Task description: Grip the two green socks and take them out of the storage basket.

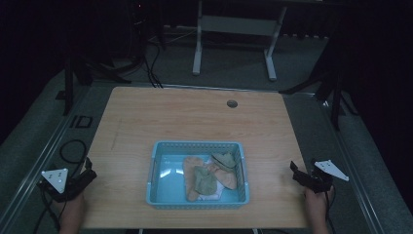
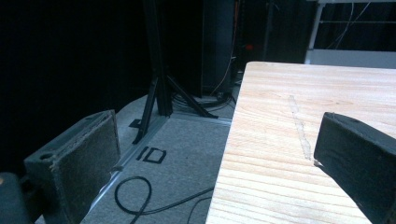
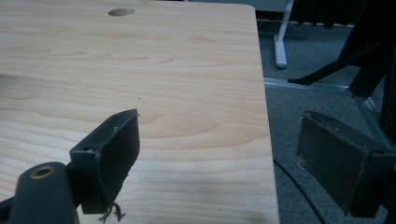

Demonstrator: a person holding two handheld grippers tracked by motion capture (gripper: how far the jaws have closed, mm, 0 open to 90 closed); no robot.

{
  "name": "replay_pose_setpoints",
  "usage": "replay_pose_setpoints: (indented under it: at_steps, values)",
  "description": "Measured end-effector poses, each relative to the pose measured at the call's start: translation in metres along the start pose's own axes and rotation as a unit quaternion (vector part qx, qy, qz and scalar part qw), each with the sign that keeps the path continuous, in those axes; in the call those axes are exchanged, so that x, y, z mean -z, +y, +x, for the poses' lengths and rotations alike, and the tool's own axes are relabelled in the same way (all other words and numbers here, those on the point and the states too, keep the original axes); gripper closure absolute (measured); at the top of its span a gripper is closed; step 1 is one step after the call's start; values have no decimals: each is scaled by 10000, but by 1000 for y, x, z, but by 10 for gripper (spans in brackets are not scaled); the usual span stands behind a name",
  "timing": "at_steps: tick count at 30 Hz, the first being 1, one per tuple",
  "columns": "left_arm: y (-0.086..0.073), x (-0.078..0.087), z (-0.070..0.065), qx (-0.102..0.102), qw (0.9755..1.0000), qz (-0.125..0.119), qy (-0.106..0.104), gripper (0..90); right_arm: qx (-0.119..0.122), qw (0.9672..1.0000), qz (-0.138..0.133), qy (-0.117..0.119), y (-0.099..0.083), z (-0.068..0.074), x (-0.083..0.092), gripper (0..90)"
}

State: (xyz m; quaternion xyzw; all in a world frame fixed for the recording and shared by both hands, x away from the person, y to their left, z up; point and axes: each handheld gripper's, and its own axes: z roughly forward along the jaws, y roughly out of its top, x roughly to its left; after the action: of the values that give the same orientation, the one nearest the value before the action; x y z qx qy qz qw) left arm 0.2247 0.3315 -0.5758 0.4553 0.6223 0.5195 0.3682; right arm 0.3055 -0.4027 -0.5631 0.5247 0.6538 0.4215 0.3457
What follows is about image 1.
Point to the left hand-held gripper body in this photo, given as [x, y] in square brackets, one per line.
[61, 187]

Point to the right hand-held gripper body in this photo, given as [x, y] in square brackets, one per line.
[319, 180]

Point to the person's left hand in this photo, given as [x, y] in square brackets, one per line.
[69, 203]

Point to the person's right hand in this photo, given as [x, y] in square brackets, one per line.
[318, 199]

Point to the wide tan sock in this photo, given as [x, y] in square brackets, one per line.
[227, 178]

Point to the green striped sock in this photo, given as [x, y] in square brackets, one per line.
[225, 160]

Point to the black stand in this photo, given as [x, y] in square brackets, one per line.
[334, 97]
[68, 84]

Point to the blue plastic basket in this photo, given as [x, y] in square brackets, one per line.
[165, 182]

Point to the white cloth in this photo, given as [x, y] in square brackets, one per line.
[214, 191]

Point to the grey table grommet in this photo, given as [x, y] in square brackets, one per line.
[232, 104]

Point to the long tan sock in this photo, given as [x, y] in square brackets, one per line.
[189, 172]

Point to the metal floor rail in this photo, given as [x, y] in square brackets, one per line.
[354, 175]
[35, 165]

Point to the white metal desk frame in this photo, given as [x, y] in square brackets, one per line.
[238, 25]

